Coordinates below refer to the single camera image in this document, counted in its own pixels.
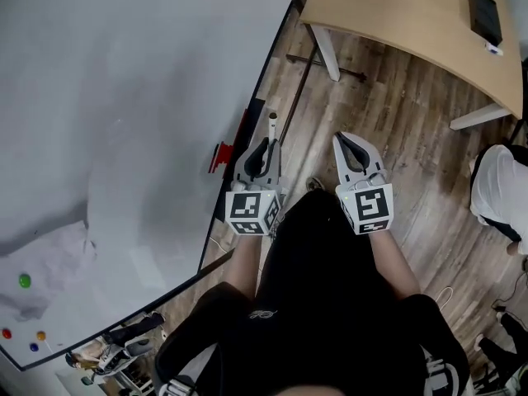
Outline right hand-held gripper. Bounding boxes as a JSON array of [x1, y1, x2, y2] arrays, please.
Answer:
[[332, 131, 395, 236]]

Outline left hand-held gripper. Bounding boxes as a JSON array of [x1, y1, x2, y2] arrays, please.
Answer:
[[224, 137, 286, 237]]

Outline white whiteboard marker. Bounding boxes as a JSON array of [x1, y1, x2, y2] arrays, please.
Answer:
[[266, 112, 279, 172]]

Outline person's left forearm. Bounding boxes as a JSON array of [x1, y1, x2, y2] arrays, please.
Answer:
[[224, 231, 270, 304]]

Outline person's right forearm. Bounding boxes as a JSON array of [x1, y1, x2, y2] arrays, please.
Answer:
[[368, 228, 422, 301]]

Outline red whiteboard eraser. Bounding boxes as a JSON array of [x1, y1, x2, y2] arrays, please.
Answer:
[[207, 140, 236, 175]]

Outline black red whiteboard tray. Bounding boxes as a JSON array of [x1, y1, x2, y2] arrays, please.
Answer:
[[232, 96, 266, 168]]

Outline black whiteboard stand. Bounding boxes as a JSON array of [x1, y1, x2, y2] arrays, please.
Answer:
[[277, 44, 369, 144]]

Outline large black-framed whiteboard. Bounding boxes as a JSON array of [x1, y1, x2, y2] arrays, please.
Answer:
[[0, 0, 295, 373]]

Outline white table leg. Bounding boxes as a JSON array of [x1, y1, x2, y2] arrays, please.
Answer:
[[449, 102, 513, 132], [310, 23, 342, 83]]

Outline light wooden table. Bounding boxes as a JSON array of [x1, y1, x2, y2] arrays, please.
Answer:
[[299, 0, 526, 120]]

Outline person's black clothing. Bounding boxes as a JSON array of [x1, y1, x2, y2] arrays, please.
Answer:
[[153, 189, 471, 396]]

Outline black flat box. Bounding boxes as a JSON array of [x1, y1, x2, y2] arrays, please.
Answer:
[[467, 0, 505, 47]]

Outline grey black device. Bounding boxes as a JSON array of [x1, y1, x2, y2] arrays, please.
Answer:
[[64, 310, 167, 378]]

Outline white floor cable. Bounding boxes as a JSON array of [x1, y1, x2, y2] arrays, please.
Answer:
[[434, 285, 455, 311], [207, 234, 233, 256]]

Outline black floor cable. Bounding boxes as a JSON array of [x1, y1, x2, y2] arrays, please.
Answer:
[[489, 257, 528, 314]]

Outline grey shoulder strap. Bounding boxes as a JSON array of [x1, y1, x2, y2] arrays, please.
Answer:
[[423, 356, 461, 396], [155, 375, 198, 396]]

